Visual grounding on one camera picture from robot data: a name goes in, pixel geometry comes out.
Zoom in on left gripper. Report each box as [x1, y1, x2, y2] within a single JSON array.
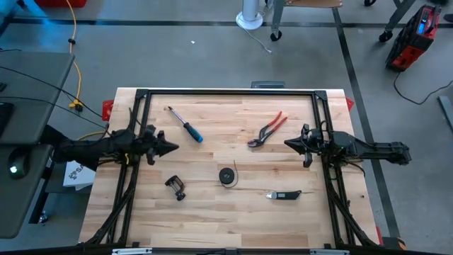
[[140, 124, 180, 166]]

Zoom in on red tool case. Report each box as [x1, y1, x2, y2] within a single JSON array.
[[384, 3, 442, 73]]

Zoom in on yellow cable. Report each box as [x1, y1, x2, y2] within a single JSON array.
[[64, 0, 107, 142]]

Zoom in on thin black cable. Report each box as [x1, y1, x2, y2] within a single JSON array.
[[0, 96, 108, 130], [0, 64, 104, 119]]

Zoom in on red-handled pliers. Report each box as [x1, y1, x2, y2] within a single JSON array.
[[247, 111, 288, 149]]

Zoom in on white floor cable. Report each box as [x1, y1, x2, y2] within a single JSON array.
[[243, 28, 273, 54]]

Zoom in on black desk leg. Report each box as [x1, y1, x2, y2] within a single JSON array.
[[28, 157, 57, 225]]

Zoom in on white pole base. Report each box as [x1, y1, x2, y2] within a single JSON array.
[[236, 0, 265, 30]]

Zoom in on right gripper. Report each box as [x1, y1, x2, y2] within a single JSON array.
[[284, 123, 333, 168]]

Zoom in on red plastic bin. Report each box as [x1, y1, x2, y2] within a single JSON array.
[[34, 0, 88, 9]]

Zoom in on blue-handled screwdriver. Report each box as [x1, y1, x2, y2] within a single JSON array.
[[166, 105, 205, 144]]

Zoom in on grey cart leg with caster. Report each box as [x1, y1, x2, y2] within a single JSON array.
[[378, 0, 417, 44], [270, 0, 286, 43]]

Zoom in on wooden cart top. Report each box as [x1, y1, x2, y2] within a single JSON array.
[[285, 0, 343, 9]]

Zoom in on black wire spool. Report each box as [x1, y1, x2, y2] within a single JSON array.
[[218, 167, 235, 184]]

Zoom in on black angled support beam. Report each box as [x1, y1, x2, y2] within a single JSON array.
[[39, 123, 71, 157]]

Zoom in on black C-clamp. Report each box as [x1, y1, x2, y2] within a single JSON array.
[[164, 174, 187, 202]]

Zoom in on black computer mouse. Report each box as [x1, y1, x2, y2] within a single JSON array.
[[7, 148, 31, 181]]

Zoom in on black utility knife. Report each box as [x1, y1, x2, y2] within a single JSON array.
[[265, 189, 303, 201]]

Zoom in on white printed bag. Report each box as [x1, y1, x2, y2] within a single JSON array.
[[62, 159, 97, 191]]

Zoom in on silver metal bracket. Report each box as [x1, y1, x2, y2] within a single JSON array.
[[309, 249, 350, 255], [112, 247, 153, 255]]

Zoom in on black crossbar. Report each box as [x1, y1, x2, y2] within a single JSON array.
[[0, 242, 453, 255]]

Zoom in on grey desk panel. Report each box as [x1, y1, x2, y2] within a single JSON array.
[[0, 143, 54, 239], [0, 51, 76, 146]]

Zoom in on black aluminium table frame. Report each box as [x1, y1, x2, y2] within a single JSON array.
[[79, 88, 382, 249]]

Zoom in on black floor cable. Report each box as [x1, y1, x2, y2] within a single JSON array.
[[393, 70, 453, 106]]

